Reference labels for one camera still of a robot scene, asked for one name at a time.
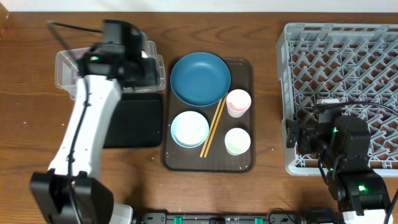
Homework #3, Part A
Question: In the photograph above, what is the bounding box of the light green cup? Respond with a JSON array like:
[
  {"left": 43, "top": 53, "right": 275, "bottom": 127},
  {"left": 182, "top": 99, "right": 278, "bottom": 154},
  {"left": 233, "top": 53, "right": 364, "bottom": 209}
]
[{"left": 224, "top": 128, "right": 251, "bottom": 156}]

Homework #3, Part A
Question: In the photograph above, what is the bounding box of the clear plastic waste bin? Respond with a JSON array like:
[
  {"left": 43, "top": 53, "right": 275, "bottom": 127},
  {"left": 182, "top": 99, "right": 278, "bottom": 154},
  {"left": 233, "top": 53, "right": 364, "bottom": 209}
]
[{"left": 54, "top": 39, "right": 167, "bottom": 101}]

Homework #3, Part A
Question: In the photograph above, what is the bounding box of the black rectangular tray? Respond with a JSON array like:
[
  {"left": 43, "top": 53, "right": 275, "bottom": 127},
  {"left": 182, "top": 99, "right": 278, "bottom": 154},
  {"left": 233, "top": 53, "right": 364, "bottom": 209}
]
[{"left": 104, "top": 93, "right": 164, "bottom": 148}]

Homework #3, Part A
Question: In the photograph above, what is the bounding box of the pink cup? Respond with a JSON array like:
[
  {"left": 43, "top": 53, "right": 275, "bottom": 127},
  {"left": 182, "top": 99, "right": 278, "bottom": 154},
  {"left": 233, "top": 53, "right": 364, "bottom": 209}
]
[{"left": 226, "top": 89, "right": 252, "bottom": 118}]

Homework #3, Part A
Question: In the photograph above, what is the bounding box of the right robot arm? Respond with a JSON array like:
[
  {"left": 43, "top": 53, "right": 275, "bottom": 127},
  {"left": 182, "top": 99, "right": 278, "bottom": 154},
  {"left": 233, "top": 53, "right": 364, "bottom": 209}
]
[{"left": 285, "top": 104, "right": 397, "bottom": 223}]

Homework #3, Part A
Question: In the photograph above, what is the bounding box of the dark blue plate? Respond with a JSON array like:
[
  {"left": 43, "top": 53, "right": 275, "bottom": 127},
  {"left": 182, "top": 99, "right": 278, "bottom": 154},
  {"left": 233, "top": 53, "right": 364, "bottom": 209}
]
[{"left": 170, "top": 52, "right": 231, "bottom": 107}]

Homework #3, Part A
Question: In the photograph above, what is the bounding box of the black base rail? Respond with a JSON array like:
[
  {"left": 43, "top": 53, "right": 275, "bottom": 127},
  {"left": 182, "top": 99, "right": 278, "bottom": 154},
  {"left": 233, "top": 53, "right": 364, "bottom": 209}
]
[{"left": 136, "top": 212, "right": 343, "bottom": 224}]

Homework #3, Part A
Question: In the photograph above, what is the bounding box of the grey dishwasher rack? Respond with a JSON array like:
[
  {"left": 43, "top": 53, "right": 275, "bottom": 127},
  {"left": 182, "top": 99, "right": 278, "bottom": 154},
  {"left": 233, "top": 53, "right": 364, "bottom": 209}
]
[{"left": 276, "top": 23, "right": 397, "bottom": 177}]

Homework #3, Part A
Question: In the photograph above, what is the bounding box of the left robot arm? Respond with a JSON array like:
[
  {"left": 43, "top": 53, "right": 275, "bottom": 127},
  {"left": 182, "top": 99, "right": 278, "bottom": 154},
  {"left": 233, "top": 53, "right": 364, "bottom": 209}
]
[{"left": 29, "top": 31, "right": 159, "bottom": 223}]

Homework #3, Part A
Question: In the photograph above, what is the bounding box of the light blue bowl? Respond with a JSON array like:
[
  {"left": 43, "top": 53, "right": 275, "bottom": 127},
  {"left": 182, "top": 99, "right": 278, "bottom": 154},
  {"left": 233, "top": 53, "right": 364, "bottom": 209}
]
[{"left": 170, "top": 111, "right": 210, "bottom": 148}]

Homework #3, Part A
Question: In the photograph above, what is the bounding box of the brown serving tray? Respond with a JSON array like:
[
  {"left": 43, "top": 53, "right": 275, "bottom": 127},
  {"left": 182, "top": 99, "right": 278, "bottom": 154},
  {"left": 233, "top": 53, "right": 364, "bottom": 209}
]
[{"left": 160, "top": 57, "right": 256, "bottom": 174}]

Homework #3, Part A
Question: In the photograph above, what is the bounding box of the wooden chopstick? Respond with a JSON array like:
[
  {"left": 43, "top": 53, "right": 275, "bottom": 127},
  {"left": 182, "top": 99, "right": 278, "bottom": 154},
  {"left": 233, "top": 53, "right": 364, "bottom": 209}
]
[
  {"left": 203, "top": 92, "right": 229, "bottom": 159},
  {"left": 199, "top": 96, "right": 225, "bottom": 158}
]

